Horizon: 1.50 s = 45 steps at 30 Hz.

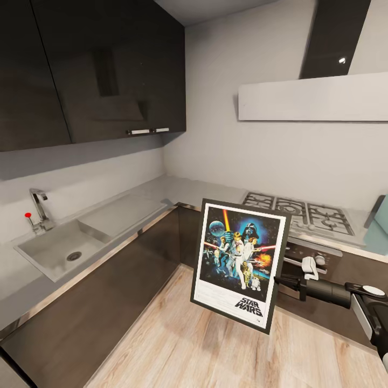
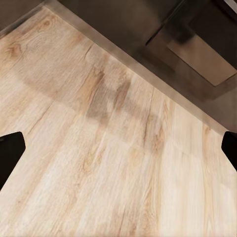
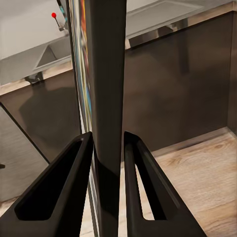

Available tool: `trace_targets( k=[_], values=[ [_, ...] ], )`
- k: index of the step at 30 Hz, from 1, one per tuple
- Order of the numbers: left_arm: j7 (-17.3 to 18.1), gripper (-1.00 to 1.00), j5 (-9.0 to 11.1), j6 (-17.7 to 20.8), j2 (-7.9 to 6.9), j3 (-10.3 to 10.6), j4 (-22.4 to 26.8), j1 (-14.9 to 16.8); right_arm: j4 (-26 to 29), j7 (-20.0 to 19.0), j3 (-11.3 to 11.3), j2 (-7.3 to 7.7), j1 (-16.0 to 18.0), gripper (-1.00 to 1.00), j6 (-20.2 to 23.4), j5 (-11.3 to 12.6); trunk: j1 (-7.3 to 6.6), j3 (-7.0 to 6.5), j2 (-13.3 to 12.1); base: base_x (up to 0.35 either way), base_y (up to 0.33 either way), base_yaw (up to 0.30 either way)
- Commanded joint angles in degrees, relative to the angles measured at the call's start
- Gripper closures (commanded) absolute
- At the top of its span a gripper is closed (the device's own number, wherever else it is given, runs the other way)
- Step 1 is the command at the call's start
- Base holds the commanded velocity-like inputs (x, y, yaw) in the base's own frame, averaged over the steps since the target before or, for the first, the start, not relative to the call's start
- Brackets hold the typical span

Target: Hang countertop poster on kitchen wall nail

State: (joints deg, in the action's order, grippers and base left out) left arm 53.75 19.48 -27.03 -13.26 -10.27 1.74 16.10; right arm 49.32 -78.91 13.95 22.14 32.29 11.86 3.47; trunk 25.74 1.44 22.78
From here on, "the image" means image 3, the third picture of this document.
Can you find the drop in sink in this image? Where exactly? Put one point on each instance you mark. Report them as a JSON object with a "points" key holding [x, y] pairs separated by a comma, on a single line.
{"points": [[135, 22]]}

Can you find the poster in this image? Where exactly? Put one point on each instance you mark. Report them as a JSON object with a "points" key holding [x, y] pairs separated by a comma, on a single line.
{"points": [[97, 38]]}

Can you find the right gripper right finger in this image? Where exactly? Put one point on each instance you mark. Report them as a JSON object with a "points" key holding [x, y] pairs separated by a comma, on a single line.
{"points": [[172, 216]]}

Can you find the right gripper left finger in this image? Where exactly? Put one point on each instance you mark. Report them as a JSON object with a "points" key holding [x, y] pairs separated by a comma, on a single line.
{"points": [[52, 206]]}

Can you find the dishwasher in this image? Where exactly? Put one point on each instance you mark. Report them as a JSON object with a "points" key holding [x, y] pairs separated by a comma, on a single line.
{"points": [[23, 160]]}

